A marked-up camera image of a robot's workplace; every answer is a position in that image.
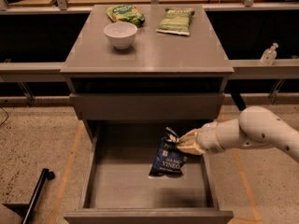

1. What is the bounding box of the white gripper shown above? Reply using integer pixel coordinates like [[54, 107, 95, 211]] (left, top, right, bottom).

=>
[[178, 121, 224, 156]]

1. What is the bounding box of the blue chip bag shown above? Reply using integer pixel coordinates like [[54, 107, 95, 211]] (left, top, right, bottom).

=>
[[149, 127, 188, 178]]

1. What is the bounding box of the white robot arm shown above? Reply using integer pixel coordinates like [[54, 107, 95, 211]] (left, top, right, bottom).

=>
[[178, 106, 299, 161]]

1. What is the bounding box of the grey drawer cabinet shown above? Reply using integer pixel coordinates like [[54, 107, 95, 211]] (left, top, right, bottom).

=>
[[61, 5, 234, 137]]

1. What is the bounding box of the open grey middle drawer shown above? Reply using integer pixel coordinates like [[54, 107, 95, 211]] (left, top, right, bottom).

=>
[[64, 121, 234, 224]]

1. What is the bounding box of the closed grey top drawer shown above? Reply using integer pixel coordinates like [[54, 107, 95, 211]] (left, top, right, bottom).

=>
[[70, 93, 224, 120]]

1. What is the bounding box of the flat green chip bag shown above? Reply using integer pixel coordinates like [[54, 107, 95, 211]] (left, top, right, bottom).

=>
[[156, 7, 195, 36]]

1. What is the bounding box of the crumpled green chip bag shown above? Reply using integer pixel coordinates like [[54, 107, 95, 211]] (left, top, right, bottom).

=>
[[105, 5, 145, 27]]

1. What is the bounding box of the clear sanitizer pump bottle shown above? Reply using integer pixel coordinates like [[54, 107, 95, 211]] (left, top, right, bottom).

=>
[[260, 43, 278, 65]]

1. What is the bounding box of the white ceramic bowl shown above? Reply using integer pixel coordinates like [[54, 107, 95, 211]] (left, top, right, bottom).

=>
[[104, 21, 137, 49]]

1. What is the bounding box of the black pole with knob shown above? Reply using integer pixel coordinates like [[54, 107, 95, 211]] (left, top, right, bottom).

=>
[[21, 168, 55, 224]]

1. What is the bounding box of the grey metal rail shelf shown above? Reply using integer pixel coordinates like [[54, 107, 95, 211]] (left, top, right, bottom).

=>
[[0, 59, 299, 82]]

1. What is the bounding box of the black cable on floor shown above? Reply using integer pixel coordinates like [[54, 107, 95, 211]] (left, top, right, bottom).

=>
[[0, 105, 9, 128]]

